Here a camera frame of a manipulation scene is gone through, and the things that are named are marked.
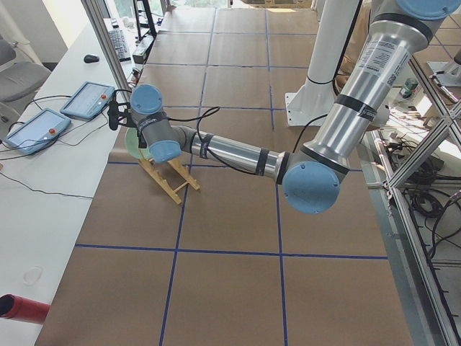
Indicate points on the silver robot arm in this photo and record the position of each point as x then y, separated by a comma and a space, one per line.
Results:
311, 176

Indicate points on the red cylinder bottle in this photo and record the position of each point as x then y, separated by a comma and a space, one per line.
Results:
23, 309

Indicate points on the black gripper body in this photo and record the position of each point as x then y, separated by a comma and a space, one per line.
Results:
141, 138

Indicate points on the upper teach pendant tablet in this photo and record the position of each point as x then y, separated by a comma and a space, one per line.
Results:
88, 101

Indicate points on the wooden plate rack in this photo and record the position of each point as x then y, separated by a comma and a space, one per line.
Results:
171, 177

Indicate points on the black keyboard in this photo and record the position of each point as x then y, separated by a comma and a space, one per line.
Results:
119, 42

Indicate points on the aluminium frame post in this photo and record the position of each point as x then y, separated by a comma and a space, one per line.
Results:
97, 21

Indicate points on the light green plate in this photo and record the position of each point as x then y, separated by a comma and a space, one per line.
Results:
132, 145

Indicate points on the lower teach pendant tablet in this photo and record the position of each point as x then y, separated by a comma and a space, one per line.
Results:
38, 132

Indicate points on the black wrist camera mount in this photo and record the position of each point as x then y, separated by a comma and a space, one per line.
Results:
119, 115

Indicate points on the teach pendant tablet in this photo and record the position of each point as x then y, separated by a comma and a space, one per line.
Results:
88, 101
38, 132

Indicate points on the black computer mouse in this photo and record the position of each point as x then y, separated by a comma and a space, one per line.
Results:
90, 58

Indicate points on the person in beige shirt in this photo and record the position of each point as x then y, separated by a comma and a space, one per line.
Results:
355, 45

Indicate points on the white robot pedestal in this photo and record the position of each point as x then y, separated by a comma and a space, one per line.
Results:
316, 96

